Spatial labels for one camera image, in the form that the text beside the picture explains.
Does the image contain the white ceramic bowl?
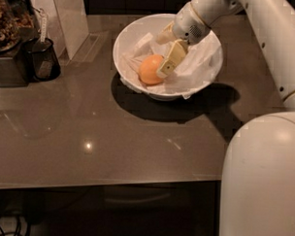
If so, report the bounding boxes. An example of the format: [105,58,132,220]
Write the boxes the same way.
[111,11,226,104]

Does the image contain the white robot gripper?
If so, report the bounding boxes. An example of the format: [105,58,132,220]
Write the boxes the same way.
[156,0,242,79]

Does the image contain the dark box under jar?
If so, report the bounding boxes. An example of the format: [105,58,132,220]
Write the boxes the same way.
[0,51,29,87]

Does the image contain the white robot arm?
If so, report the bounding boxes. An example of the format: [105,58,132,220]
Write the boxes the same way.
[157,0,295,236]

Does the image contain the orange fruit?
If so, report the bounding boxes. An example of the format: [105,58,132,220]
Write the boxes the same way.
[139,54,163,85]

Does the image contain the white tag in cup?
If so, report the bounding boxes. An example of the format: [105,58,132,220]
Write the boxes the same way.
[40,9,49,43]

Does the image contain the black cables on floor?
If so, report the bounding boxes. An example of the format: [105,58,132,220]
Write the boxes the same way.
[0,211,34,236]

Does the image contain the black mesh pen cup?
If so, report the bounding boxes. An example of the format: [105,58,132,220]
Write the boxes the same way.
[21,38,61,82]

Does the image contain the white cloth in bowl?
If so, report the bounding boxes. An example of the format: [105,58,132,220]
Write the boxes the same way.
[118,26,222,101]

